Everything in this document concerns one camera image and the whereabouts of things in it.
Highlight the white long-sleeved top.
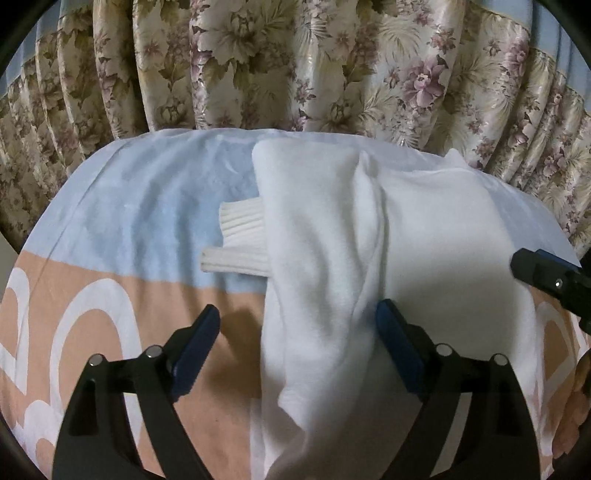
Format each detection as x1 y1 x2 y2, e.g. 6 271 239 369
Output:
201 138 550 480

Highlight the blue and peach bed sheet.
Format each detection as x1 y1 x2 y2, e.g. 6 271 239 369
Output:
0 128 591 480

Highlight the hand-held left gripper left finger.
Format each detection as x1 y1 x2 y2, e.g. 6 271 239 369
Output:
52 304 221 480

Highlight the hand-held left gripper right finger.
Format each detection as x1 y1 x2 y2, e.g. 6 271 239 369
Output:
375 298 541 480

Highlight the floral curtain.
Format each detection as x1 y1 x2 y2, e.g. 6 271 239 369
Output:
0 0 591 256

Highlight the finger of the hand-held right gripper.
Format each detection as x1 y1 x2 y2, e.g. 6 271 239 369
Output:
510 248 591 319

